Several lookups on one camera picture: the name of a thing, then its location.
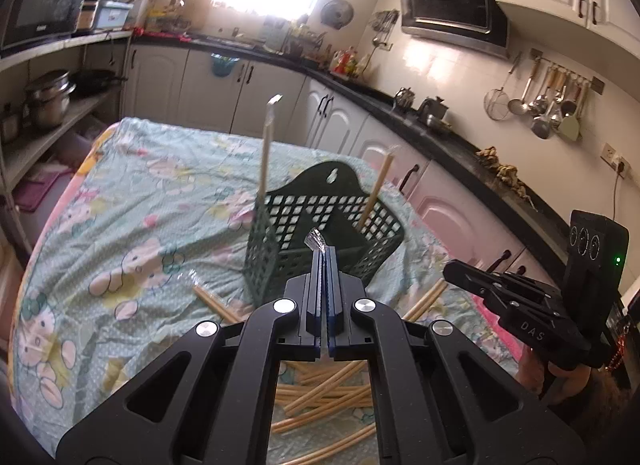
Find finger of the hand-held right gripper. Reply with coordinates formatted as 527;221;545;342
442;260;507;307

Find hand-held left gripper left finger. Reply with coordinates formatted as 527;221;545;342
57;247;325;465

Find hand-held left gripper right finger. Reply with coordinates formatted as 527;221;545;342
325;246;587;465

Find dark green utensil basket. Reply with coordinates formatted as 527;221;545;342
243;161;405;310

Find pile of wooden chopsticks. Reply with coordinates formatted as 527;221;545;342
270;279;448;465

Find person's right hand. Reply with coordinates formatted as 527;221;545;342
517;345;593;403

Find ginger root pile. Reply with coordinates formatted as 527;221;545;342
475;146;532;202

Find black countertop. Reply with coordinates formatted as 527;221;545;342
132;30;576;256

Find pale green spatula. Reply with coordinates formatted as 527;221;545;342
559;84;585;143

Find large steel ladle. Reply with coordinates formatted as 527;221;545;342
531;72;568;140

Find dark metal pitcher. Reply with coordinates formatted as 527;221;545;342
417;96;448;123

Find steel skimmer ladle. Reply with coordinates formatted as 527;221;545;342
507;61;541;116

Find steel teapot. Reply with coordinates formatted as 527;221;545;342
394;87;417;113

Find white base cabinets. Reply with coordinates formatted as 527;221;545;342
122;42;546;286

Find cartoon print tablecloth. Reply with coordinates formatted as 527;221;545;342
10;117;526;465

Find blue hanging bin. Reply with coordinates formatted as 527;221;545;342
210;52;240;78

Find black spice rack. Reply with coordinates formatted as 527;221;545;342
292;30;331;64

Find pale utensil caddy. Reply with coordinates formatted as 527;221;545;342
262;20;291;52

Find small hanging kitchen tools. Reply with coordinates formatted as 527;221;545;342
370;10;401;46

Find clear storage bin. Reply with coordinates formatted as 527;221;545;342
52;131;97;170

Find small grey fan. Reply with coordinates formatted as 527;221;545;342
320;0;355;28

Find black frying pan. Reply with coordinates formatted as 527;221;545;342
72;69;128;96

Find wooden cutting board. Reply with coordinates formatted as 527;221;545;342
181;0;212;32

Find white shelf rack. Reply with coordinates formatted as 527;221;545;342
0;30;133;246

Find stacked steel pots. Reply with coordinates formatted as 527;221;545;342
24;70;77;130

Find light blue plastic box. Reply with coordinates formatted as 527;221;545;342
95;0;135;30

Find small steel pot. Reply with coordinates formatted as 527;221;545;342
0;105;23;143

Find black microwave oven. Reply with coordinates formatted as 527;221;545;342
0;0;93;50

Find wall power socket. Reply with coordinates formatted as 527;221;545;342
600;143;631;176

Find wire mesh strainer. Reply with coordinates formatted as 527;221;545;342
482;52;523;122

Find wall utensil rail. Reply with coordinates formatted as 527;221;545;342
530;49;605;94

